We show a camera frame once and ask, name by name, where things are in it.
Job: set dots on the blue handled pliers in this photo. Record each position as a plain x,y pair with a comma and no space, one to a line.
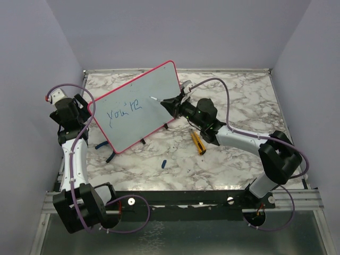
106,149

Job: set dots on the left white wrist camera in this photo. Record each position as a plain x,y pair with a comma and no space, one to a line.
55,96

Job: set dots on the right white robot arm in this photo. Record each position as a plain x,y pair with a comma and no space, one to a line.
279,159

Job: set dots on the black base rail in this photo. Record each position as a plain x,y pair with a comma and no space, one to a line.
189,205

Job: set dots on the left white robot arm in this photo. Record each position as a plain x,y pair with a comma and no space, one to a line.
79,204

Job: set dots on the blue marker cap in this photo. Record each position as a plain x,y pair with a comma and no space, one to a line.
163,164

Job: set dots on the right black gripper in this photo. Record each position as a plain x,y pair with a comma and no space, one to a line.
169,104

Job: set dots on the yellow utility knife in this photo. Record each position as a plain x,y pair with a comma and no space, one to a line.
200,146

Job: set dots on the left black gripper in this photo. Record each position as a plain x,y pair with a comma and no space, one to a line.
84,109

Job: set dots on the pink framed whiteboard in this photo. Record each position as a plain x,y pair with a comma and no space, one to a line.
127,114

